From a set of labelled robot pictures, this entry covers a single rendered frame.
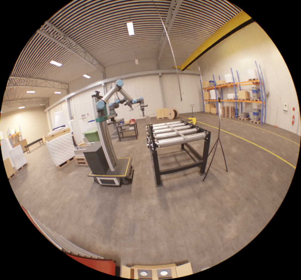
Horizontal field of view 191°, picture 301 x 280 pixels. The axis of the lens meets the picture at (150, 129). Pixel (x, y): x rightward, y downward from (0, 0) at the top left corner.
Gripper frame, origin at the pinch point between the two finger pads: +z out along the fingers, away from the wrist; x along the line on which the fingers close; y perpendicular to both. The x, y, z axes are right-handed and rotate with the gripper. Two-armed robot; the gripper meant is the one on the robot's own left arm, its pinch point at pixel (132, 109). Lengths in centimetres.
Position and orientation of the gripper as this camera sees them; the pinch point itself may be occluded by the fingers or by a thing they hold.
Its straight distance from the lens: 174.8
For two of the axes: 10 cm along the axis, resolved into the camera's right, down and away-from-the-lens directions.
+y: 8.6, -4.9, -1.5
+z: 5.1, 8.6, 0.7
